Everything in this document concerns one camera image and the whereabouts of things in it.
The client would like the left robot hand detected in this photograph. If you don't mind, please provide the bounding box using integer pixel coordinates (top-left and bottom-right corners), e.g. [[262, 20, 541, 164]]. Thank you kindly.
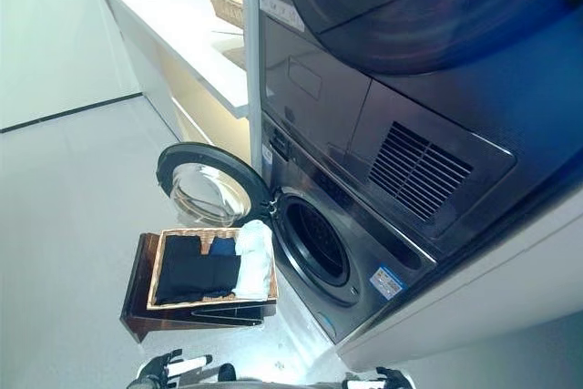
[[134, 349, 214, 389]]

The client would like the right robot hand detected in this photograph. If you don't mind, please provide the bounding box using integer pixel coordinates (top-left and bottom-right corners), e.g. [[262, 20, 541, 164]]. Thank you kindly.
[[344, 365, 414, 389]]

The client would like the large black garment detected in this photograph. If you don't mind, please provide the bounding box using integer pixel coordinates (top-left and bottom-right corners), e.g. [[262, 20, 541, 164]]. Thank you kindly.
[[156, 234, 205, 307]]

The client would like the grey front-load washing machine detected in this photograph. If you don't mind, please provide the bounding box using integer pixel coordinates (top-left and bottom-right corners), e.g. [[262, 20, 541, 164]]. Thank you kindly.
[[261, 112, 439, 348]]

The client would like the brown acrylic stand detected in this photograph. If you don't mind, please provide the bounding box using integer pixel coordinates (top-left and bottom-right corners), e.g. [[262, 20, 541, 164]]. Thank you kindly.
[[118, 232, 275, 331]]

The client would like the rectangular wicker laundry basket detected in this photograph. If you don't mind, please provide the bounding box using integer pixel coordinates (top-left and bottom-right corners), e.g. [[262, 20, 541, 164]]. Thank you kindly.
[[145, 225, 281, 312]]

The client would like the white product label sticker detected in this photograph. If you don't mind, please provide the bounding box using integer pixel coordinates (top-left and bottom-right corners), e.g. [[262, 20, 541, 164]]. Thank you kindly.
[[369, 264, 407, 300]]

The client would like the white cabinet side panel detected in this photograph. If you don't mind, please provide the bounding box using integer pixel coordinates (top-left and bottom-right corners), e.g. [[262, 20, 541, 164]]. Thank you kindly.
[[335, 213, 583, 373]]

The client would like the navy blue folded garment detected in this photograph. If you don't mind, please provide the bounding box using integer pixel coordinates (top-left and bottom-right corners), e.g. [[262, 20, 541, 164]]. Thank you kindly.
[[209, 235, 241, 260]]

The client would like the white folded garment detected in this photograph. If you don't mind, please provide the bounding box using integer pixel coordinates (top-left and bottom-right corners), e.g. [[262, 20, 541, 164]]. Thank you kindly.
[[232, 220, 271, 302]]

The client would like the round glass washer door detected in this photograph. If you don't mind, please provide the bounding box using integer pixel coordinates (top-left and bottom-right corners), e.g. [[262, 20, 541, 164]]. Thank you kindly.
[[154, 141, 278, 230]]

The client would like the grey stacked tumble dryer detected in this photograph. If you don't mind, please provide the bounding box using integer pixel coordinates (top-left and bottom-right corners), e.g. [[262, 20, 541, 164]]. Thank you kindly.
[[256, 0, 583, 254]]

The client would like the white laundry counter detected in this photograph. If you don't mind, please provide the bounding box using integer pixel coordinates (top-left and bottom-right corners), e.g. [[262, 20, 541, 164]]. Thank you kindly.
[[93, 0, 251, 145]]

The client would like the wicker tray basket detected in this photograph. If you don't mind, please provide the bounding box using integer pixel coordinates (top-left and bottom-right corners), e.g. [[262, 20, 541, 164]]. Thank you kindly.
[[201, 0, 245, 26]]

